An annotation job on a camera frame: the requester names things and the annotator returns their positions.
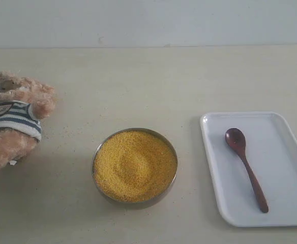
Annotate teddy bear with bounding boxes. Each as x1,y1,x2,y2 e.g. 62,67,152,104
0,71,56,170

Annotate metal bowl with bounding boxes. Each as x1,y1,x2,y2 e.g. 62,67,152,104
91,128,178,210

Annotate yellow millet grains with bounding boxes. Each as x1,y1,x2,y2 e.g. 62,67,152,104
94,130,177,204

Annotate white plastic tray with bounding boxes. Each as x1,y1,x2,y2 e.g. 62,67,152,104
200,111,297,227

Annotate dark wooden spoon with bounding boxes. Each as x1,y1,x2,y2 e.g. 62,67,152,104
225,128,269,214

